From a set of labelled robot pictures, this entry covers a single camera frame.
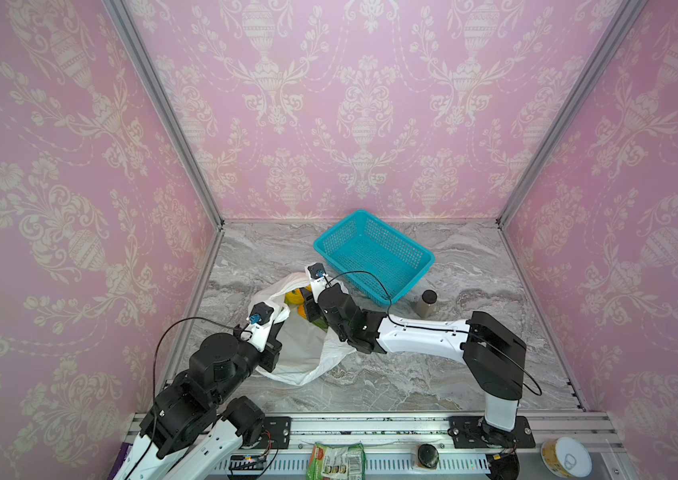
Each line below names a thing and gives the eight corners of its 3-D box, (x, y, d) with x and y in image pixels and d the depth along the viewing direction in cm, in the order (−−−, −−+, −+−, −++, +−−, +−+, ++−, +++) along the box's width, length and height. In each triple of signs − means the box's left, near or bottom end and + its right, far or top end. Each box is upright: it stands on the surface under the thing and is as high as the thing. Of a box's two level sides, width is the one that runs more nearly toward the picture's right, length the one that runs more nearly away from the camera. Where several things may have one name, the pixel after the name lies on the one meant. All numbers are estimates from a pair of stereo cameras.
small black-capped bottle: (417, 318, 96) (423, 303, 88) (415, 304, 99) (421, 289, 91) (432, 318, 96) (439, 303, 88) (429, 304, 99) (436, 289, 91)
